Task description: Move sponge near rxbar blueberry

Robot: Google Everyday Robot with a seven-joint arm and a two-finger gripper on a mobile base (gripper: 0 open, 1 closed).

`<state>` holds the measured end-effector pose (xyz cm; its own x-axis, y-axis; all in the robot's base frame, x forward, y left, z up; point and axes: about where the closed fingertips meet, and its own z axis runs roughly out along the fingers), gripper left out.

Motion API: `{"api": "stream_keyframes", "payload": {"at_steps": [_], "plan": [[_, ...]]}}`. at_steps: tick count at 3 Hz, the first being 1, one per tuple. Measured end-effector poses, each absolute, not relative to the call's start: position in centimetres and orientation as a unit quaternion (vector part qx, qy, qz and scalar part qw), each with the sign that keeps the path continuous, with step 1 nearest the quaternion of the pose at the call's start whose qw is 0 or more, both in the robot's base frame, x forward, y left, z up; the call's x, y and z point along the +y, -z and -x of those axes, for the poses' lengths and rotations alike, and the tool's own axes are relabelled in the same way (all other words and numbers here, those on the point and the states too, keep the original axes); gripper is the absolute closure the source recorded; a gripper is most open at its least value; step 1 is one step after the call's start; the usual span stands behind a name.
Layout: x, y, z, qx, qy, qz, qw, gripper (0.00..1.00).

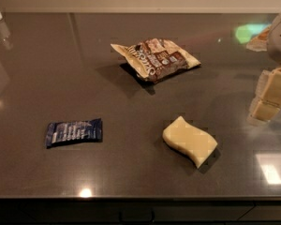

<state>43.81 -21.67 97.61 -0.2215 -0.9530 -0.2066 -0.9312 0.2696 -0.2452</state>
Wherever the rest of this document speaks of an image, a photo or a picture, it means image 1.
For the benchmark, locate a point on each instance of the brown white snack bag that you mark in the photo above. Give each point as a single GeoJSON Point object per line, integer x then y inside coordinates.
{"type": "Point", "coordinates": [156, 59]}

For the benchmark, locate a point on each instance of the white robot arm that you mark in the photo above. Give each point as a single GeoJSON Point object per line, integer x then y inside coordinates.
{"type": "Point", "coordinates": [274, 42]}

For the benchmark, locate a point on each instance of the blue rxbar blueberry wrapper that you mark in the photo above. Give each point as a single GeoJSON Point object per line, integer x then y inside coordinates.
{"type": "Point", "coordinates": [65, 133]}

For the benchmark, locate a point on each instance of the yellow sponge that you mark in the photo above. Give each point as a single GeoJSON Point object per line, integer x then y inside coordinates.
{"type": "Point", "coordinates": [191, 141]}

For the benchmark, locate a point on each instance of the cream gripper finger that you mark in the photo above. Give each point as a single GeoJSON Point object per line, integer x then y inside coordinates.
{"type": "Point", "coordinates": [261, 113]}
{"type": "Point", "coordinates": [269, 87]}

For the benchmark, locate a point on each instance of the tan object at back right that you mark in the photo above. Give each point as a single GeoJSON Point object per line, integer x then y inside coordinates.
{"type": "Point", "coordinates": [259, 42]}

